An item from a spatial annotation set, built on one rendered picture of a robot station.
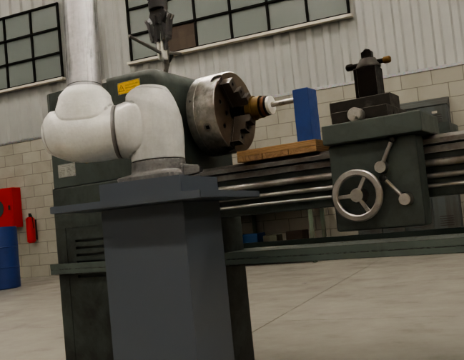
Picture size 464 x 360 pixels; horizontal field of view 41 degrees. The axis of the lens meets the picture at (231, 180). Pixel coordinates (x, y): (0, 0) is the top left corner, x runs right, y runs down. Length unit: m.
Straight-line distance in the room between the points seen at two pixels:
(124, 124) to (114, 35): 9.06
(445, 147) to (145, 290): 0.96
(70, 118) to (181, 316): 0.62
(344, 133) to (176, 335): 0.76
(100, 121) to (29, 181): 9.76
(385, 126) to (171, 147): 0.62
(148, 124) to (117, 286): 0.45
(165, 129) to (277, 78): 7.66
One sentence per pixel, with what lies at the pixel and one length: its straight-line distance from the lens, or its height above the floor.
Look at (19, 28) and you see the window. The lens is 12.05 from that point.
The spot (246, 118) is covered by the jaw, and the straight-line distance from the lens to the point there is 2.33.
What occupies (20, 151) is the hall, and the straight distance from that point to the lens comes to 11.65.
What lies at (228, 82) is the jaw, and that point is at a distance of 2.31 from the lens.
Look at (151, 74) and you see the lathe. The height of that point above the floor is 1.23.
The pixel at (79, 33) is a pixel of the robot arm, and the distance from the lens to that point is 1.88.
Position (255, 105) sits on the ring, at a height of 1.08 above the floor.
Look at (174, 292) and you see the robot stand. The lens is 1.64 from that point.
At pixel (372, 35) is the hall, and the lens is 9.14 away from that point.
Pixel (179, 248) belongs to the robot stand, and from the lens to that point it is 1.62.
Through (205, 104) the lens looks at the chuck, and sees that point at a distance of 2.29.
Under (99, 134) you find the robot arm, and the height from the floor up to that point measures 0.94.
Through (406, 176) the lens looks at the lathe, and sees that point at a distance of 1.86.
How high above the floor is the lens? 0.67
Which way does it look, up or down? 4 degrees up
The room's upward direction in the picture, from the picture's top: 6 degrees counter-clockwise
